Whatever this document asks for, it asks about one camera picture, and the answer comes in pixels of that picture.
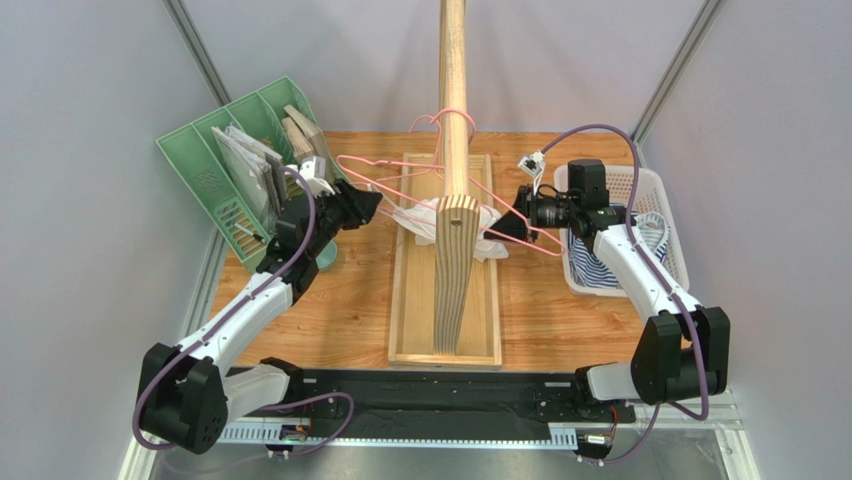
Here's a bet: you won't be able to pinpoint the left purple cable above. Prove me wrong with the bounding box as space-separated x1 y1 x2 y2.
131 166 317 453

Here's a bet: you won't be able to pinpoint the white tank top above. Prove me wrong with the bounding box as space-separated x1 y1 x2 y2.
381 198 509 262

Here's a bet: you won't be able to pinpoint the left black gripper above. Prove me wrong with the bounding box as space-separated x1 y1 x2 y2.
306 178 383 259

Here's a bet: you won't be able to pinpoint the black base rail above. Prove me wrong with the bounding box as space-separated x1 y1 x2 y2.
139 365 743 461

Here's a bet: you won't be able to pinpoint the white plastic basket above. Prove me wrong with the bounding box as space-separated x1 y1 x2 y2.
559 165 690 298

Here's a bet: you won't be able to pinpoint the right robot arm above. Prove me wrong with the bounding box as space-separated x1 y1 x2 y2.
484 159 730 405

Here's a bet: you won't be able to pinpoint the blue striped tank top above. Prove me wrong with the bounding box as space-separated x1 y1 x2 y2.
568 211 670 289

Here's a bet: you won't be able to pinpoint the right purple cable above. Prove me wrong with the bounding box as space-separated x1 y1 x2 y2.
539 123 710 467

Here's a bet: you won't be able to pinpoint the grey plastic-wrapped booklets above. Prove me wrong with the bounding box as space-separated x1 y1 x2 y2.
211 125 287 233

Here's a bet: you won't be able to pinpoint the wooden clothes rack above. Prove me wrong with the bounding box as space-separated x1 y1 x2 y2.
388 1 503 370

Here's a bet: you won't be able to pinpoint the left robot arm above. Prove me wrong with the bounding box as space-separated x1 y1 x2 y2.
132 180 382 454

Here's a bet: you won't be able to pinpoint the brown notebooks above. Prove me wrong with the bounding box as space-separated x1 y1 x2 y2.
281 104 332 163

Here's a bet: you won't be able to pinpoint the purple cable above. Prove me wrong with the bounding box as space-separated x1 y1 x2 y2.
131 166 317 453
539 123 710 467

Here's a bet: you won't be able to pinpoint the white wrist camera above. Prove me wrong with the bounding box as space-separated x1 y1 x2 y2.
299 155 336 197
517 151 546 178

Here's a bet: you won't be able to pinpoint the small teal bowl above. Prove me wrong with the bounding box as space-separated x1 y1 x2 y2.
315 241 338 272

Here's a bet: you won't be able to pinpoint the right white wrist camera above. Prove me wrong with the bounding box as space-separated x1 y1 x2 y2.
517 151 546 178

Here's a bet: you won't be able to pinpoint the pink wire hanger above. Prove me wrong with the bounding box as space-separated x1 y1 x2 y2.
334 108 567 257
407 109 454 174

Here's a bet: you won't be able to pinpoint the green file organizer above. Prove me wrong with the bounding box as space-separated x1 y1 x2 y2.
157 77 345 271

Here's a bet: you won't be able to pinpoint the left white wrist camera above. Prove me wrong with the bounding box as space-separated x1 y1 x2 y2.
299 155 336 197

